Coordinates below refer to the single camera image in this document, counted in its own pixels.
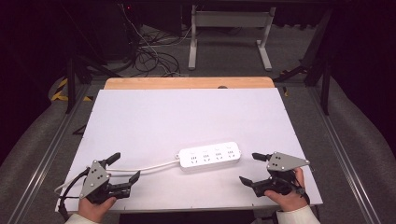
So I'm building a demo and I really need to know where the aluminium floor rail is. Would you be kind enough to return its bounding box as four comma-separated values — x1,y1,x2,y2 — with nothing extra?
7,85,92,224
306,87,382,224

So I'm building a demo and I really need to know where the white power strip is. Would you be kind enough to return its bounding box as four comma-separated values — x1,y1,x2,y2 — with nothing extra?
177,141,243,171

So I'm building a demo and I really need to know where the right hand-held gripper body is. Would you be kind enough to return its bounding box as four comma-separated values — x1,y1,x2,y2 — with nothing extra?
251,151,311,198

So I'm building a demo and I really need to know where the person's right hand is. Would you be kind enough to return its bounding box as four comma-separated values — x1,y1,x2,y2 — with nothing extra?
263,166,309,213

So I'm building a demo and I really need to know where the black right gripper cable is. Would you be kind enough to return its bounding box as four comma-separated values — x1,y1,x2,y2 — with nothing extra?
290,181,312,206

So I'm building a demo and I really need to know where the white floor cable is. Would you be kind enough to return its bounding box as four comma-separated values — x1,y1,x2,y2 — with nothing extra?
120,3,182,77

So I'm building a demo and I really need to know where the black metal stand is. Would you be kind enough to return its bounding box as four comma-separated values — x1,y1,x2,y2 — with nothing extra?
64,54,123,115
273,8,332,117

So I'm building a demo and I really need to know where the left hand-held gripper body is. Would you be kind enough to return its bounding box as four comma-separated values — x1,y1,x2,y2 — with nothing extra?
78,160,132,205

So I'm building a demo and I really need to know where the yellow black hazard tape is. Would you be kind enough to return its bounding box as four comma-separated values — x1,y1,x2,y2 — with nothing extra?
50,77,93,103

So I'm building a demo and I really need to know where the white metal stand frame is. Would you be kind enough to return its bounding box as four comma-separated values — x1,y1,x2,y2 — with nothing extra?
188,4,277,72

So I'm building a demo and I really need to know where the black floor cable bundle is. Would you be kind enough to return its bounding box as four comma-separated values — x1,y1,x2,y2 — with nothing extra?
133,26,182,78

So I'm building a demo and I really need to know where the white power strip cable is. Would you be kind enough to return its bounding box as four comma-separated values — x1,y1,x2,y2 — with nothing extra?
54,159,181,194

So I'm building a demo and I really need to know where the white board sheet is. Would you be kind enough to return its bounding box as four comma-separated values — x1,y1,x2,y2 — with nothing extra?
55,87,324,213

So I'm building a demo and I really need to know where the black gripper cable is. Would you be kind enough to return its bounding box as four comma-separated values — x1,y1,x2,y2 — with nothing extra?
57,167,92,220
290,181,312,206

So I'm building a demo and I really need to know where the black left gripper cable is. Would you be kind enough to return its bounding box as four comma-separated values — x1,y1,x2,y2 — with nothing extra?
57,167,92,220

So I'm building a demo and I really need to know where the person's left hand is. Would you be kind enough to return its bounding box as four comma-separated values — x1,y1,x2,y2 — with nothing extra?
77,196,118,224

